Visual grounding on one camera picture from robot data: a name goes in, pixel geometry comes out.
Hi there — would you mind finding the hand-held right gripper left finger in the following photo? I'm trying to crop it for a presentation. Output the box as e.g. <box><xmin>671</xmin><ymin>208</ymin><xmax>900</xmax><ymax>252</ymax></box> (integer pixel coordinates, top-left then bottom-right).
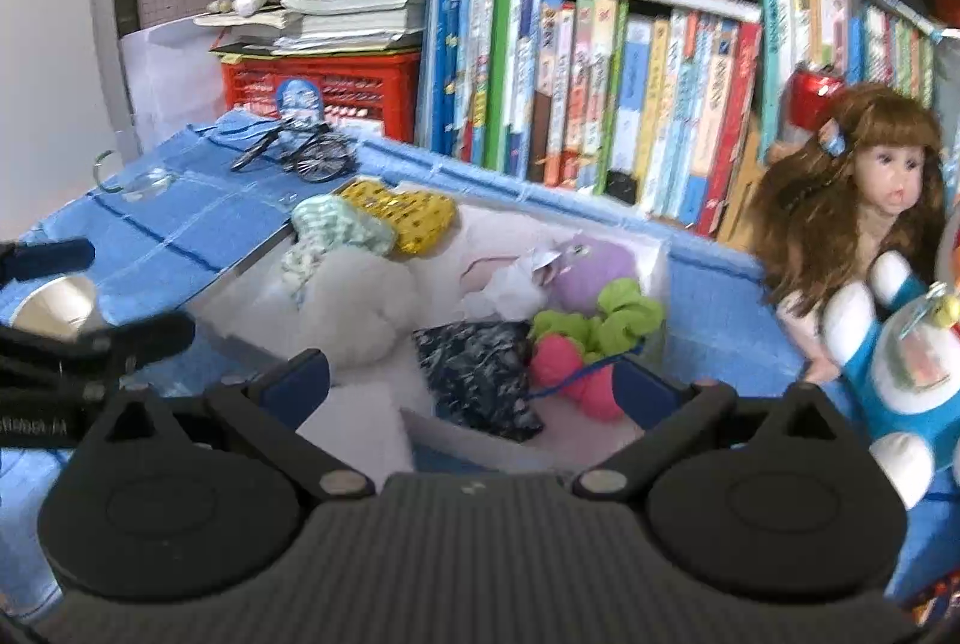
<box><xmin>90</xmin><ymin>350</ymin><xmax>376</xmax><ymax>502</ymax></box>

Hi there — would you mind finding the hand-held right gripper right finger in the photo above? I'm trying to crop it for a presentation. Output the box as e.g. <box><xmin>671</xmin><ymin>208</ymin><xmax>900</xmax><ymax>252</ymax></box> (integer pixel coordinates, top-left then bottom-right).
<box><xmin>571</xmin><ymin>354</ymin><xmax>856</xmax><ymax>502</ymax></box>

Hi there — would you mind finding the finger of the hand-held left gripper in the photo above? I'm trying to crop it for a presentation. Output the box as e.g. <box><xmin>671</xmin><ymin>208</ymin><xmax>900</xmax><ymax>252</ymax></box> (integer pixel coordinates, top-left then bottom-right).
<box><xmin>0</xmin><ymin>236</ymin><xmax>97</xmax><ymax>286</ymax></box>
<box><xmin>0</xmin><ymin>311</ymin><xmax>198</xmax><ymax>391</ymax></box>

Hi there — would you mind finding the paper cup with blue drawing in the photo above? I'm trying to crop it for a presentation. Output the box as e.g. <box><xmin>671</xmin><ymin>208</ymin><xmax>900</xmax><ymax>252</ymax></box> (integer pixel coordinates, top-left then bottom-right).
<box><xmin>10</xmin><ymin>275</ymin><xmax>104</xmax><ymax>342</ymax></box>

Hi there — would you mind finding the pink and green soft toy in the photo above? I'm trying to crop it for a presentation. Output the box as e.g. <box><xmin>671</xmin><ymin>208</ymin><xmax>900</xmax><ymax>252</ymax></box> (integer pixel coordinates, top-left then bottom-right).
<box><xmin>528</xmin><ymin>278</ymin><xmax>668</xmax><ymax>421</ymax></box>

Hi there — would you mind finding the white cardboard box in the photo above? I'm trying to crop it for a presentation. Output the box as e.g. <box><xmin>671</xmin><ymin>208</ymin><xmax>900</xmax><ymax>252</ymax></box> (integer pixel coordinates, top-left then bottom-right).
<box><xmin>186</xmin><ymin>177</ymin><xmax>674</xmax><ymax>481</ymax></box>

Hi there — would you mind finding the white fluffy plush toy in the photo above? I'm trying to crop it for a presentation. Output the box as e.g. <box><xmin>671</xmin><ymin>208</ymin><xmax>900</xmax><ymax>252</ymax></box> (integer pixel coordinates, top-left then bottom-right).
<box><xmin>298</xmin><ymin>248</ymin><xmax>422</xmax><ymax>369</ymax></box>

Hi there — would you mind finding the purple plush toy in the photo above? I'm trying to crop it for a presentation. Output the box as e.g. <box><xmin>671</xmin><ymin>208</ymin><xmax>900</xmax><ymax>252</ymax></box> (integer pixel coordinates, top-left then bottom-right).
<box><xmin>550</xmin><ymin>237</ymin><xmax>640</xmax><ymax>316</ymax></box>

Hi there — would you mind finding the green checked cloth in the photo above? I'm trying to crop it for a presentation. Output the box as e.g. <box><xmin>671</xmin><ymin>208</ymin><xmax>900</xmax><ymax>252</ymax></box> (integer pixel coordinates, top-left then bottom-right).
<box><xmin>280</xmin><ymin>193</ymin><xmax>396</xmax><ymax>309</ymax></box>

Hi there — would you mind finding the dark blue patterned cloth pouch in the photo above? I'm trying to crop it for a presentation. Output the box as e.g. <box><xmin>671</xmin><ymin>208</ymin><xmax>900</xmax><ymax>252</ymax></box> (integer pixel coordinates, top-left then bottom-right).
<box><xmin>412</xmin><ymin>320</ymin><xmax>546</xmax><ymax>443</ymax></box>

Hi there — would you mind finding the yellow spotted soft pouch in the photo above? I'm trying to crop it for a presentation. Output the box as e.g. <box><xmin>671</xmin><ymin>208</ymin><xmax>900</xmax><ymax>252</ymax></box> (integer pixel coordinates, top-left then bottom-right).
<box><xmin>336</xmin><ymin>178</ymin><xmax>459</xmax><ymax>260</ymax></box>

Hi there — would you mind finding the clear glass cup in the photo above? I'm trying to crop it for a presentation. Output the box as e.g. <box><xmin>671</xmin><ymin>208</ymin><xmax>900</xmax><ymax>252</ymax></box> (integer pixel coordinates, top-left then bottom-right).
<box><xmin>92</xmin><ymin>149</ymin><xmax>182</xmax><ymax>200</ymax></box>

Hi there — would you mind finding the white board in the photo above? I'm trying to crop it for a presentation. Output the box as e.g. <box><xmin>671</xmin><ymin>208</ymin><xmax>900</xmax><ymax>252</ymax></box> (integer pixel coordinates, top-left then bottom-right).
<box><xmin>118</xmin><ymin>17</ymin><xmax>227</xmax><ymax>151</ymax></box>

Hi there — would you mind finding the black miniature bicycle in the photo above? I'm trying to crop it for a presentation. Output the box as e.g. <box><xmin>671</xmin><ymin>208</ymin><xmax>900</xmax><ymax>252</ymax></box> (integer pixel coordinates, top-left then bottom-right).
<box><xmin>229</xmin><ymin>114</ymin><xmax>359</xmax><ymax>185</ymax></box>

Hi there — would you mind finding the small blue cat plush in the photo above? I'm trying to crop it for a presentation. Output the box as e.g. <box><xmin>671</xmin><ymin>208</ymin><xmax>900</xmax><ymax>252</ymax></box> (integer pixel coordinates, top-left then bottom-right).
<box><xmin>820</xmin><ymin>249</ymin><xmax>960</xmax><ymax>511</ymax></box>

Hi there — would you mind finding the brown-haired doll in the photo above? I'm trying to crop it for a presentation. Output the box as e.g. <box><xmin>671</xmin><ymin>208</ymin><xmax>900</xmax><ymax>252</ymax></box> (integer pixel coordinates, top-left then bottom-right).
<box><xmin>748</xmin><ymin>83</ymin><xmax>947</xmax><ymax>384</ymax></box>

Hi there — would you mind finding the red basket with round sticker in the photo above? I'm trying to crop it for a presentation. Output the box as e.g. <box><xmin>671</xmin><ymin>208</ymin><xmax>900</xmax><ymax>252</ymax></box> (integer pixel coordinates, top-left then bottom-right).
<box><xmin>220</xmin><ymin>50</ymin><xmax>422</xmax><ymax>143</ymax></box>

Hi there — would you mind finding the row of upright books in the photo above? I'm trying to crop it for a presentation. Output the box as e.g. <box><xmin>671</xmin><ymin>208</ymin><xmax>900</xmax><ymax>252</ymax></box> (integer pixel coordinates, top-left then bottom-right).
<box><xmin>415</xmin><ymin>0</ymin><xmax>940</xmax><ymax>241</ymax></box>

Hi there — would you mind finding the red drink can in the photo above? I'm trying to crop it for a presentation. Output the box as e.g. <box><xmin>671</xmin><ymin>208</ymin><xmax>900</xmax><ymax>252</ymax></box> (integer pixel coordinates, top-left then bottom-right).
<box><xmin>782</xmin><ymin>65</ymin><xmax>846</xmax><ymax>133</ymax></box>

